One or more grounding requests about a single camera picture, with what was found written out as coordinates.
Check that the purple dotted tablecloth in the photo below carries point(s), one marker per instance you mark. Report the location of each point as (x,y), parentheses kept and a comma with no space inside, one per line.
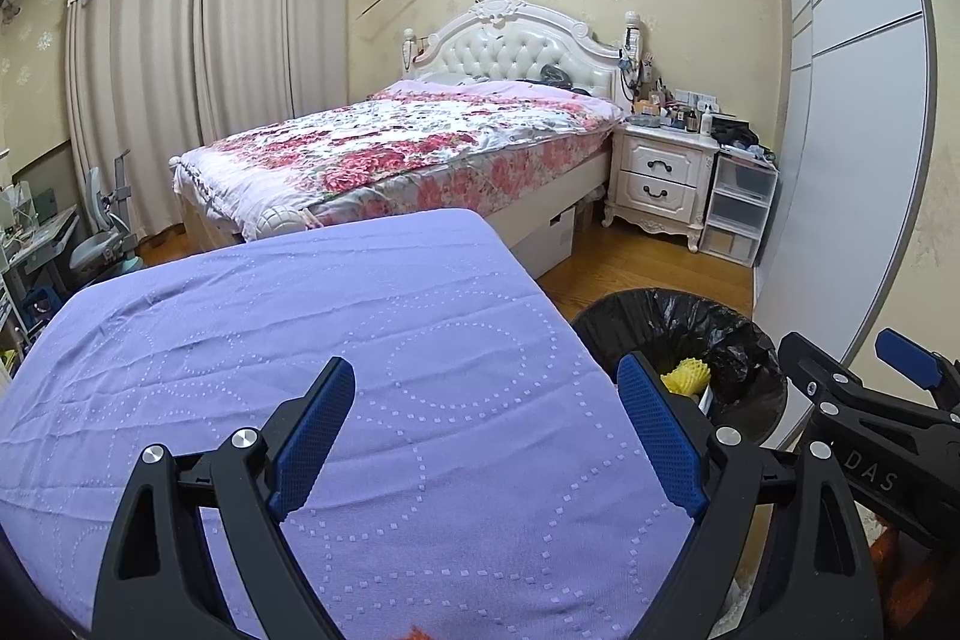
(375,310)

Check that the white storage box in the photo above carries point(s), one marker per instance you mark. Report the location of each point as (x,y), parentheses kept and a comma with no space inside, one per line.
(547,239)

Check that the white nightstand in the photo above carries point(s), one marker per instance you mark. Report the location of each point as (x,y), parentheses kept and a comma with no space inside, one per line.
(660,160)

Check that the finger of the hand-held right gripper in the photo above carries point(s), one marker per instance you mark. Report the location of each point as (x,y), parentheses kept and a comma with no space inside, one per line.
(911,359)
(817,374)

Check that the grey desk chair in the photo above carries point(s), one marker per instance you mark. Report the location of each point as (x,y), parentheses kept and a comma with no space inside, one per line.
(105,227)

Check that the cluster of small bottles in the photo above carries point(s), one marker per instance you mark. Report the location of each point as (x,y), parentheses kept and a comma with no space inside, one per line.
(675,115)

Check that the yellow foam net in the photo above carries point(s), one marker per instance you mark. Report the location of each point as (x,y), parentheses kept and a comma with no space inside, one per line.
(684,377)

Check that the floral quilt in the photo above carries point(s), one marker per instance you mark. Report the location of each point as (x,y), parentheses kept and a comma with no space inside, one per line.
(390,149)

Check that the grey desk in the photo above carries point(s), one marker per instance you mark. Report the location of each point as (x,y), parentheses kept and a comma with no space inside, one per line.
(37,235)

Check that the white bed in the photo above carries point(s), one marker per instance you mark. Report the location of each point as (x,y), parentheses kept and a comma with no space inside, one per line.
(517,40)

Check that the plastic drawer unit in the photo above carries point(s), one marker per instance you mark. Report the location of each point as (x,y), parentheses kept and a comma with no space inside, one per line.
(739,212)

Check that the white sliding wardrobe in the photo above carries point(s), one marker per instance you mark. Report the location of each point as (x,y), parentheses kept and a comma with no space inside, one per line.
(847,160)

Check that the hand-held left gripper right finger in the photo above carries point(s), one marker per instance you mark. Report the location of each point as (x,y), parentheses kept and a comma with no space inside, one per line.
(660,437)

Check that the dark clutter pile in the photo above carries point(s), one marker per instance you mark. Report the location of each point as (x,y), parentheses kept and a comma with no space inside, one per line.
(739,134)

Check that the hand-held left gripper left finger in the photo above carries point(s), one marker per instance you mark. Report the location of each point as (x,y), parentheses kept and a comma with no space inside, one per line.
(311,437)

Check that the trash bin with black bag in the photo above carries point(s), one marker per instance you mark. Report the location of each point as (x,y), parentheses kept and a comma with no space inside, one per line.
(720,332)

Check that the beige curtain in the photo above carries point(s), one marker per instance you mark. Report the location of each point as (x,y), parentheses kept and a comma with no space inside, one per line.
(277,25)
(135,70)

